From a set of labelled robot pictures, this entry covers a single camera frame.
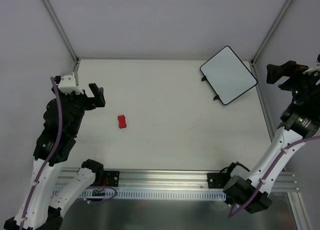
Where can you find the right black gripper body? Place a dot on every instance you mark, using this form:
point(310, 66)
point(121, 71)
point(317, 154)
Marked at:
point(289, 77)

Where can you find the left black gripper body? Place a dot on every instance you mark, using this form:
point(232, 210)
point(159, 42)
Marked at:
point(81, 97)

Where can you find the red bone-shaped eraser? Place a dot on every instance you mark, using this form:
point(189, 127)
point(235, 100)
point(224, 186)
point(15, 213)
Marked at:
point(122, 121)

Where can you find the white whiteboard black rim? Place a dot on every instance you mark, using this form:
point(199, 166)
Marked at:
point(227, 75)

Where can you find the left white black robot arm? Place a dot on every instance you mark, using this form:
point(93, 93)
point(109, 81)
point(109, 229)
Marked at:
point(62, 120)

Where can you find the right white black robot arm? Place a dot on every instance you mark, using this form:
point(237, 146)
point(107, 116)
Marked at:
point(300, 122)

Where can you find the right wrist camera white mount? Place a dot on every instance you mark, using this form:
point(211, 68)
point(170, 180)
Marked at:
point(314, 71)

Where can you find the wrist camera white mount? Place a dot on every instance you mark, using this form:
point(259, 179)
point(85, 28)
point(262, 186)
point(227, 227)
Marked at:
point(314, 71)
point(70, 84)

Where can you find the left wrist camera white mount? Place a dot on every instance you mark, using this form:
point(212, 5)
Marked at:
point(70, 84)

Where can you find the wire whiteboard stand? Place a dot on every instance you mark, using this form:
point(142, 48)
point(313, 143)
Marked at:
point(210, 89)

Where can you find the left aluminium frame post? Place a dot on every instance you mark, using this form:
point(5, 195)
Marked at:
point(58, 26)

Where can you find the aluminium frame post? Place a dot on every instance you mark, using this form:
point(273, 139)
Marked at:
point(58, 26)
point(272, 30)

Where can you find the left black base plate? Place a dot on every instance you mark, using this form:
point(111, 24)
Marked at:
point(110, 178)

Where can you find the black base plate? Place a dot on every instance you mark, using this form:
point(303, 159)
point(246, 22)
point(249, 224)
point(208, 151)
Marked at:
point(110, 178)
point(217, 180)

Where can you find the right aluminium frame post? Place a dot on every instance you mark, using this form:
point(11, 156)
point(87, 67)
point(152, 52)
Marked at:
point(272, 30)

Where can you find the aluminium mounting rail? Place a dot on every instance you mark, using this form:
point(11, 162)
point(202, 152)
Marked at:
point(173, 180)

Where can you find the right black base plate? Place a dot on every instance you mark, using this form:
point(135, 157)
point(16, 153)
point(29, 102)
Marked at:
point(217, 180)

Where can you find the white slotted cable duct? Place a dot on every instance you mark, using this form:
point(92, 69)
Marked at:
point(202, 195)

